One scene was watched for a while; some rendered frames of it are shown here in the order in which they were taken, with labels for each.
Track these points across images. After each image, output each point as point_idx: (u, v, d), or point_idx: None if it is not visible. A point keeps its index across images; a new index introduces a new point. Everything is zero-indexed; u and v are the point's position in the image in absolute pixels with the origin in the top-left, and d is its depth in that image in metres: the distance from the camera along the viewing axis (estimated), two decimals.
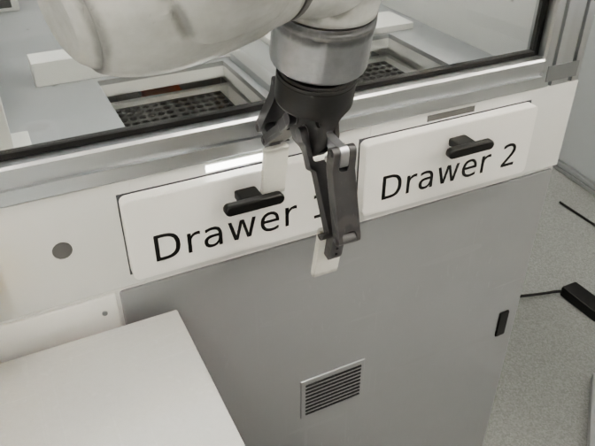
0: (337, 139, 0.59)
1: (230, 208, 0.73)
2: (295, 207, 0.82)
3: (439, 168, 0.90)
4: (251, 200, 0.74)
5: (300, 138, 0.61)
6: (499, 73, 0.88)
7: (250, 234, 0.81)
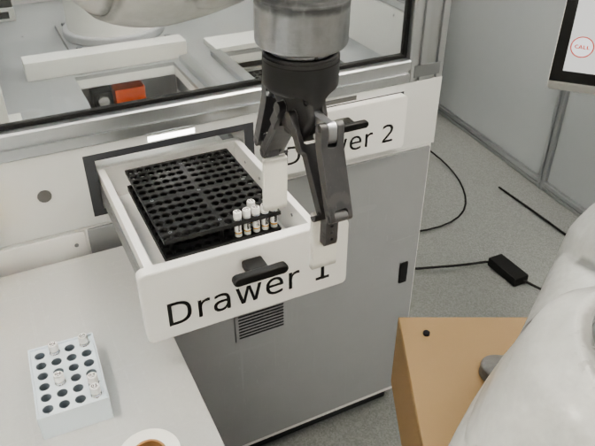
0: (325, 117, 0.61)
1: (238, 280, 0.79)
2: (297, 272, 0.88)
3: None
4: (258, 272, 0.80)
5: (289, 121, 0.63)
6: (374, 71, 1.18)
7: (256, 297, 0.87)
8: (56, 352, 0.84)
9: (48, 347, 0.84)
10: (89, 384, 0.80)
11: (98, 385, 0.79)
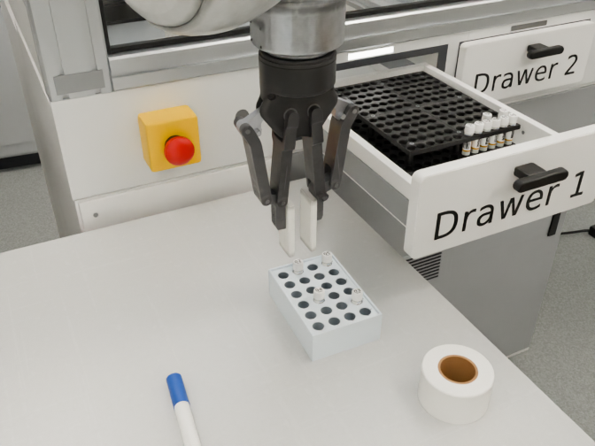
0: (338, 97, 0.66)
1: (524, 183, 0.71)
2: (558, 185, 0.79)
3: (518, 71, 1.11)
4: (540, 176, 0.72)
5: (320, 117, 0.64)
6: None
7: (515, 212, 0.78)
8: (301, 271, 0.76)
9: (294, 265, 0.75)
10: (353, 302, 0.71)
11: (473, 130, 0.82)
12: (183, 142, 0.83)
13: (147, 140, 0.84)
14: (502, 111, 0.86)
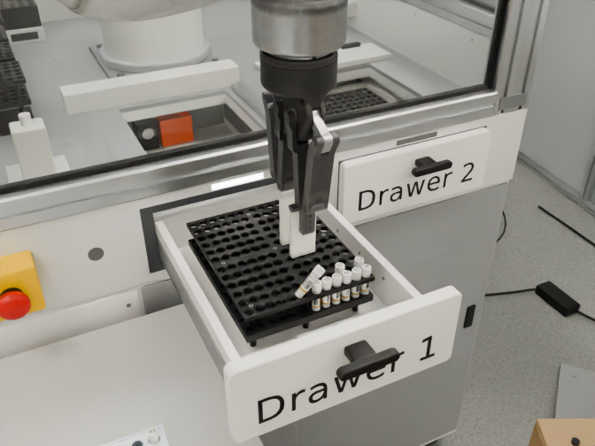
0: (323, 125, 0.61)
1: (345, 373, 0.66)
2: (402, 353, 0.75)
3: (407, 184, 1.07)
4: (366, 362, 0.67)
5: (288, 123, 0.63)
6: (457, 105, 1.05)
7: (355, 384, 0.74)
8: (313, 273, 0.77)
9: (317, 265, 0.78)
10: None
11: (320, 288, 0.78)
12: (15, 299, 0.79)
13: None
14: (356, 260, 0.82)
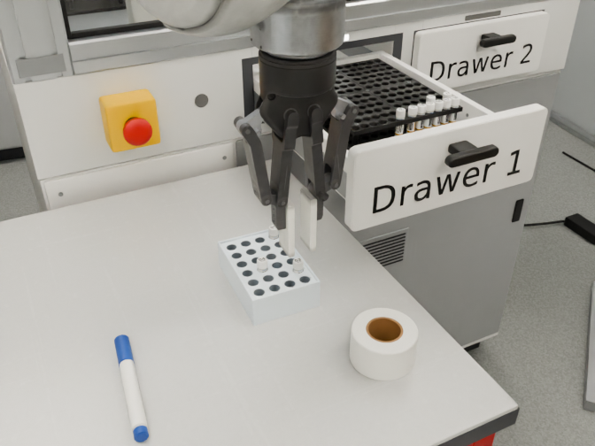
0: (338, 97, 0.66)
1: (454, 159, 0.75)
2: (494, 163, 0.84)
3: (473, 59, 1.16)
4: (471, 152, 0.76)
5: (320, 117, 0.64)
6: None
7: (452, 188, 0.83)
8: (397, 118, 0.86)
9: (397, 109, 0.87)
10: (295, 271, 0.76)
11: (415, 111, 0.87)
12: (141, 124, 0.88)
13: (107, 121, 0.89)
14: (445, 94, 0.91)
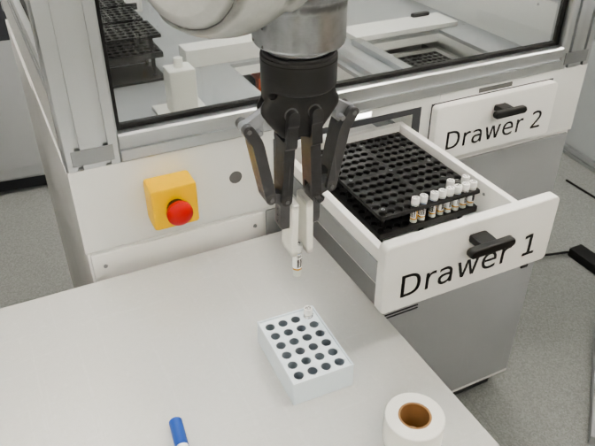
0: (339, 98, 0.67)
1: (475, 251, 0.82)
2: (510, 247, 0.91)
3: (486, 127, 1.23)
4: (490, 244, 0.83)
5: (320, 118, 0.64)
6: (530, 57, 1.21)
7: (472, 271, 0.90)
8: (421, 203, 0.94)
9: (420, 194, 0.94)
10: (413, 203, 0.94)
11: (436, 196, 0.94)
12: (183, 206, 0.95)
13: (151, 203, 0.96)
14: (464, 177, 0.98)
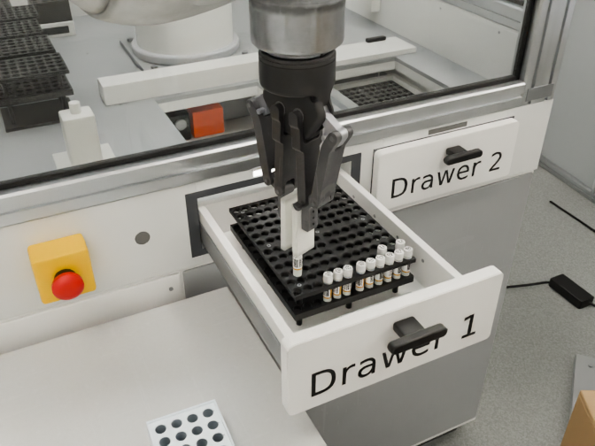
0: (335, 119, 0.62)
1: (397, 347, 0.69)
2: None
3: (438, 173, 1.10)
4: (416, 336, 0.70)
5: (295, 123, 0.63)
6: (487, 96, 1.08)
7: (400, 360, 0.77)
8: (344, 276, 0.81)
9: (343, 266, 0.81)
10: (336, 275, 0.81)
11: (364, 269, 0.81)
12: (70, 280, 0.82)
13: (34, 275, 0.83)
14: (397, 242, 0.85)
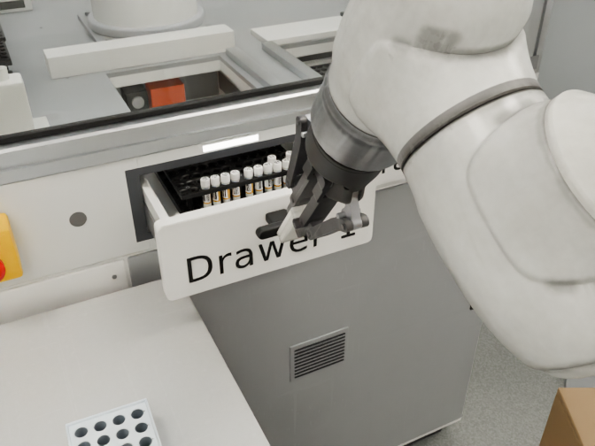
0: (358, 208, 0.59)
1: (263, 231, 0.74)
2: None
3: None
4: (282, 223, 0.76)
5: (321, 186, 0.59)
6: None
7: (279, 254, 0.82)
8: (232, 180, 0.86)
9: (231, 172, 0.86)
10: (225, 180, 0.86)
11: (250, 173, 0.86)
12: None
13: None
14: (287, 153, 0.90)
